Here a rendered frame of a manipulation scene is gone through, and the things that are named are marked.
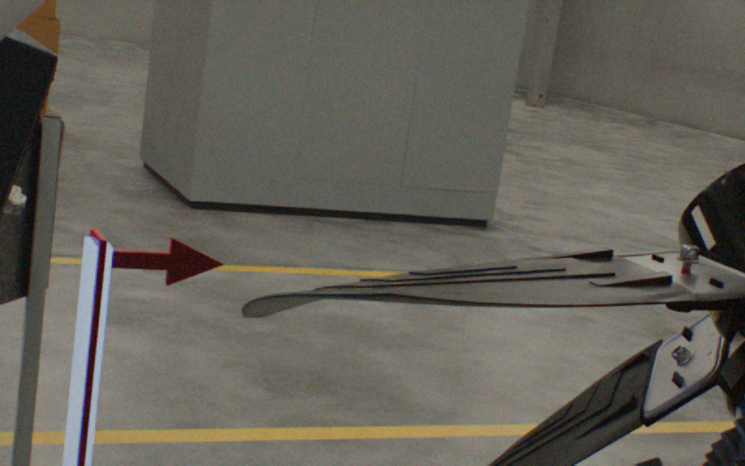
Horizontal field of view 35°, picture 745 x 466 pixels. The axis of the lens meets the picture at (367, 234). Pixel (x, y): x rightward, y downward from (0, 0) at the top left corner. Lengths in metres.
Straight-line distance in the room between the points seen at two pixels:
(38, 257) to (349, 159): 4.46
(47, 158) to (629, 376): 2.00
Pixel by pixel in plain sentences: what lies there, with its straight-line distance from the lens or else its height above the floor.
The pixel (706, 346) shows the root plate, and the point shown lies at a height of 1.13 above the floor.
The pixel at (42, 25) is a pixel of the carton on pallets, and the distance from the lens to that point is 8.64.
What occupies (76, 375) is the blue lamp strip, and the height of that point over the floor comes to 1.12.
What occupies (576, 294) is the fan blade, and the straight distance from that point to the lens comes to 0.62.
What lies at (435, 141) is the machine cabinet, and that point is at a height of 0.53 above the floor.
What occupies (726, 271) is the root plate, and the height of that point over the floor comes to 1.19.
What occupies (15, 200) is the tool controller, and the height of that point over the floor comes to 1.08.
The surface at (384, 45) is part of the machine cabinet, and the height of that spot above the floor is 1.06.
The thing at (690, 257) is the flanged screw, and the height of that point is 1.20.
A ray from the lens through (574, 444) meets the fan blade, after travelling 0.83.
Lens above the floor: 1.32
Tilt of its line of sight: 11 degrees down
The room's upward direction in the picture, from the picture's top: 8 degrees clockwise
